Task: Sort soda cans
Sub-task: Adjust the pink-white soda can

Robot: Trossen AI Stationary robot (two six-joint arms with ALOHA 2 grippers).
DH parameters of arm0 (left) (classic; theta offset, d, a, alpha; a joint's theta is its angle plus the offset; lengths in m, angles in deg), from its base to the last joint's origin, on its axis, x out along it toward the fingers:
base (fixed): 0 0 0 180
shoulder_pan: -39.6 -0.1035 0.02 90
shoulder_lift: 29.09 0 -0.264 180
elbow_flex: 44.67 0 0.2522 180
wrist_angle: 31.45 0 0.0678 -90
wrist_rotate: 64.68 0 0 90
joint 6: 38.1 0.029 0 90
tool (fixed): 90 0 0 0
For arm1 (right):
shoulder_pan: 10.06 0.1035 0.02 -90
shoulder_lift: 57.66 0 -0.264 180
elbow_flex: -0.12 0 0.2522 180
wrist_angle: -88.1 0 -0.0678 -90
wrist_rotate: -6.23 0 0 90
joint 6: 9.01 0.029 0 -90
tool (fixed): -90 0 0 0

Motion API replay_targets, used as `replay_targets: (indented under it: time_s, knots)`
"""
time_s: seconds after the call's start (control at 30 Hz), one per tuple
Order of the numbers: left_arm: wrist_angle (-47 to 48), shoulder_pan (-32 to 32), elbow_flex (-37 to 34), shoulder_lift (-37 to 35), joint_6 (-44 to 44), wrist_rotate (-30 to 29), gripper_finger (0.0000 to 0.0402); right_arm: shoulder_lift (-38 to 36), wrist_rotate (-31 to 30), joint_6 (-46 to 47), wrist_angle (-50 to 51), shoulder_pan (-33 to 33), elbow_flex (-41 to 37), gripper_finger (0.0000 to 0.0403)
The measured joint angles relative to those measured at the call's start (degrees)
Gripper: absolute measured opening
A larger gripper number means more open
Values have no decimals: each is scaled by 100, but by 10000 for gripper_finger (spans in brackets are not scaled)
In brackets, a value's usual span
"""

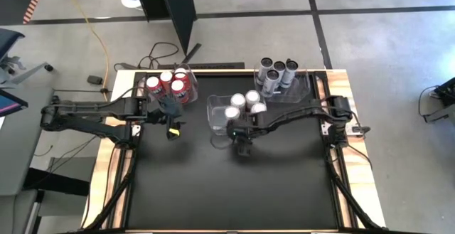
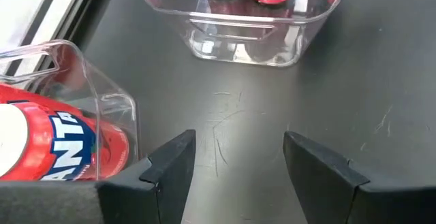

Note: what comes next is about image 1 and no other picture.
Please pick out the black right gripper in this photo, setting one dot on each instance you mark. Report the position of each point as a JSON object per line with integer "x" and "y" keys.
{"x": 243, "y": 131}

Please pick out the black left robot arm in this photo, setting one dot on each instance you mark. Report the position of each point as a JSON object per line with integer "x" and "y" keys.
{"x": 92, "y": 107}

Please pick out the red Coca-Cola can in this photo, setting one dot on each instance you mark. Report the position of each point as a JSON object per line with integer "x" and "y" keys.
{"x": 180, "y": 73}
{"x": 153, "y": 83}
{"x": 166, "y": 77}
{"x": 177, "y": 85}

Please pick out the grey desk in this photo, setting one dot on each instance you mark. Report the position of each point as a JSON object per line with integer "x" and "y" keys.
{"x": 21, "y": 138}

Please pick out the black vertical post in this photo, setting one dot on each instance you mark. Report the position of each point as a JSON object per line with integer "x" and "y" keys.
{"x": 170, "y": 6}

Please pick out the black desk base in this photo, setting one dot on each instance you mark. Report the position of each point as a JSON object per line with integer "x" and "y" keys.
{"x": 57, "y": 182}

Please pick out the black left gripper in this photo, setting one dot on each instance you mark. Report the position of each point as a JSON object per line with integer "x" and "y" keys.
{"x": 172, "y": 115}

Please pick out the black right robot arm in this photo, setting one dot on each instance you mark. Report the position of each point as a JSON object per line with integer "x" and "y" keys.
{"x": 284, "y": 118}

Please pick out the yellow tape tag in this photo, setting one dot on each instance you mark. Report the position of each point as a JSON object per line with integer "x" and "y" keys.
{"x": 173, "y": 132}

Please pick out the dark blue office chair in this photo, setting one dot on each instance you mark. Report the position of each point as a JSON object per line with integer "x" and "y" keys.
{"x": 9, "y": 42}

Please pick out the clear plastic bin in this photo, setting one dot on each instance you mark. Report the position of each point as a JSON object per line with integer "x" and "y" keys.
{"x": 300, "y": 88}
{"x": 193, "y": 88}
{"x": 217, "y": 116}

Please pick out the dark computer screen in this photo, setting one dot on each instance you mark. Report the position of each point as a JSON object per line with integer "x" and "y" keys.
{"x": 10, "y": 102}

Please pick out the small black power adapter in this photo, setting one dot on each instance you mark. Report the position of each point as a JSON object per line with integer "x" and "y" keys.
{"x": 95, "y": 79}

